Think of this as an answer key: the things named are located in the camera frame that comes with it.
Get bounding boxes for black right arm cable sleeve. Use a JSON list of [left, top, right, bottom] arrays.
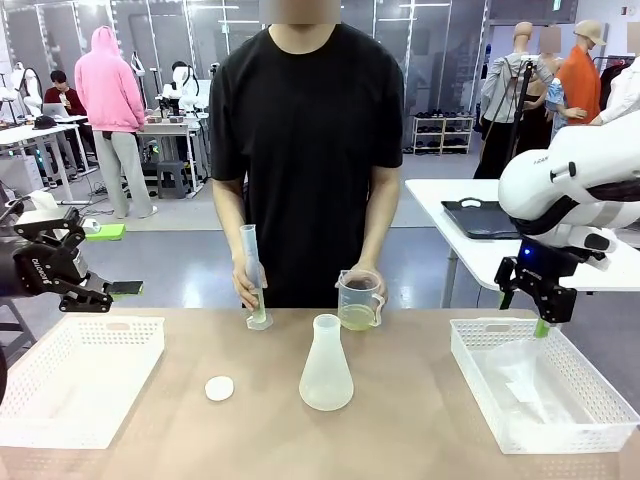
[[504, 178, 640, 237]]

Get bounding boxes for mannequin in orange with cap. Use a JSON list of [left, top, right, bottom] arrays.
[[555, 19, 609, 126]]

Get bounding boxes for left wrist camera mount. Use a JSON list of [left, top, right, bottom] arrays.
[[28, 191, 60, 212]]

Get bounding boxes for white round flask cap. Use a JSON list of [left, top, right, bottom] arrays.
[[204, 376, 235, 402]]

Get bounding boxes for mannequin in black dress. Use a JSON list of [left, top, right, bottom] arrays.
[[519, 25, 564, 151]]

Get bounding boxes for mannequin in grey shirt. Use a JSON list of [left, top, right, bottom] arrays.
[[473, 21, 555, 180]]

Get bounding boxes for translucent plastic conical flask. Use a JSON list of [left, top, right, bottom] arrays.
[[298, 313, 355, 412]]

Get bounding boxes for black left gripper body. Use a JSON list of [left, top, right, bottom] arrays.
[[0, 238, 91, 300]]

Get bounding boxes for black tripod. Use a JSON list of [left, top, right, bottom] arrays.
[[492, 57, 539, 166]]

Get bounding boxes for mannequin in blue dress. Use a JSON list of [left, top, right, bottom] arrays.
[[545, 77, 586, 141]]

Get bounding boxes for grey plastic step stool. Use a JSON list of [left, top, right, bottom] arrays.
[[156, 159, 190, 200]]

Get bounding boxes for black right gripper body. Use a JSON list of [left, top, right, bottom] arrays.
[[514, 237, 572, 290]]

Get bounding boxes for clear plastic bag with label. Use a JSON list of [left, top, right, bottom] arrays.
[[487, 344, 596, 426]]

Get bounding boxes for person's left forearm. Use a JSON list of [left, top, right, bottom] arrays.
[[359, 167, 401, 267]]

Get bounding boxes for clear plastic measuring jug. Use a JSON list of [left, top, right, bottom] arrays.
[[334, 269, 387, 332]]

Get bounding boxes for person's right hand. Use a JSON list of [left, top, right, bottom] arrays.
[[231, 260, 269, 311]]

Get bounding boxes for white perforated plastic basket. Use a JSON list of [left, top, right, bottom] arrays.
[[0, 315, 166, 450], [449, 317, 640, 455]]

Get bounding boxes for person's left hand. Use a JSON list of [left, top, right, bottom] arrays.
[[351, 257, 391, 302]]

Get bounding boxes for person in black T-shirt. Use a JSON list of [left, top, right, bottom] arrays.
[[208, 22, 405, 309]]

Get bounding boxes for person's right forearm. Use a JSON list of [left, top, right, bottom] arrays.
[[212, 177, 250, 276]]

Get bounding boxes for white desk with boxes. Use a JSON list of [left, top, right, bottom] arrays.
[[137, 112, 211, 196]]

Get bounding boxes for clear plastic graduated cylinder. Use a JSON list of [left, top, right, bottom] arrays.
[[238, 224, 275, 332]]

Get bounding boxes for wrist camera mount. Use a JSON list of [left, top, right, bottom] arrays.
[[28, 191, 60, 212], [567, 225, 621, 271]]

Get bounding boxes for person in pink hoodie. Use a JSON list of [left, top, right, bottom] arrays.
[[74, 25, 160, 220]]

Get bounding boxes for mannequin white shirt orange trousers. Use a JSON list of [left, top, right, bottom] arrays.
[[597, 57, 640, 126]]

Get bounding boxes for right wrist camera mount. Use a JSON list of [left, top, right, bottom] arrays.
[[567, 225, 621, 271]]

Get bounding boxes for seated person in maroon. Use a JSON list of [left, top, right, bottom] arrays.
[[43, 70, 89, 119]]

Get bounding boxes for white shoe rack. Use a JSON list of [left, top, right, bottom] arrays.
[[412, 107, 475, 156]]

